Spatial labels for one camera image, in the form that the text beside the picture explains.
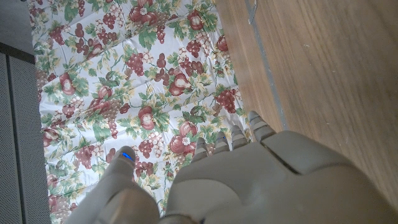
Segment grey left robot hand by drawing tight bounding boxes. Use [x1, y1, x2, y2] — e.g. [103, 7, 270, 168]
[65, 111, 398, 224]

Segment grey tape strip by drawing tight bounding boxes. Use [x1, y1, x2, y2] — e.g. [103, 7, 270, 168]
[244, 0, 290, 131]

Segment floral fruit print backdrop cloth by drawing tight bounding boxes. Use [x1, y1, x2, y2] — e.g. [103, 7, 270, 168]
[27, 0, 254, 224]

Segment grey perforated panel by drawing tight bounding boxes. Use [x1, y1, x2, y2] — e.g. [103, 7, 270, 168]
[0, 42, 52, 224]

